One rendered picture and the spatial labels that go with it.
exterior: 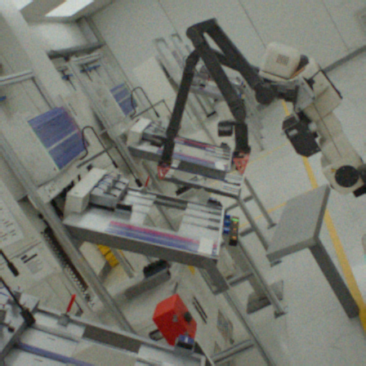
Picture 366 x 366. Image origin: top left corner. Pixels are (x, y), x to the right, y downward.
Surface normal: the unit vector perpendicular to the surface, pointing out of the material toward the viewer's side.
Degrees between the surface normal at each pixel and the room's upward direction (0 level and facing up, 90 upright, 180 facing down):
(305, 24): 90
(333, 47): 90
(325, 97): 90
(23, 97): 90
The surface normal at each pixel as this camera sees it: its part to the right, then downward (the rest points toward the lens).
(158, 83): -0.11, 0.28
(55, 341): 0.27, -0.91
